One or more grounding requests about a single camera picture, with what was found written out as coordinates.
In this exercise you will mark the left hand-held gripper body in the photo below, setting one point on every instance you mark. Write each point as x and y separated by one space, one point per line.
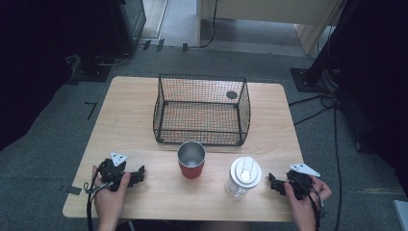
110 170

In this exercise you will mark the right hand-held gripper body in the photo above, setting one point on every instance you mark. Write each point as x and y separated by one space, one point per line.
300 183

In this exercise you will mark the person's right hand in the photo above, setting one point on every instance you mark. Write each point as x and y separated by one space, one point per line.
300 205

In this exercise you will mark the person's left hand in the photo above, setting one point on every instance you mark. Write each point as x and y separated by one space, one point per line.
109 197

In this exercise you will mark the clear bottle with white lid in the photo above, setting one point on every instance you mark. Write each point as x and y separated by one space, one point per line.
243 176

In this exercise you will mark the grey tape piece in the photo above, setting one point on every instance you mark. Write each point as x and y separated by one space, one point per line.
73 190

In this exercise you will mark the red cup with steel inside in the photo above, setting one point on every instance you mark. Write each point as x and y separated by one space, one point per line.
191 163

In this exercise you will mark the round black sticker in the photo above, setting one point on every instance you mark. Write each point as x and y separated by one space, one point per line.
231 95

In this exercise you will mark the white box corner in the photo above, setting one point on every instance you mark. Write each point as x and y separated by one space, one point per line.
402 215

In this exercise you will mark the dark curtain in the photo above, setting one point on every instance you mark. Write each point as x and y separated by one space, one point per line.
378 80
35 57

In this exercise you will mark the dark cabinet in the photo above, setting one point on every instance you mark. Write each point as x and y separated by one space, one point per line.
130 22

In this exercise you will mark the beige wooden furniture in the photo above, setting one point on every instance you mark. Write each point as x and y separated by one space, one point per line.
275 12

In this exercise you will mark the black stand base plate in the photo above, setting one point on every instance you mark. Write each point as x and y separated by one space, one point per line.
91 72
309 82

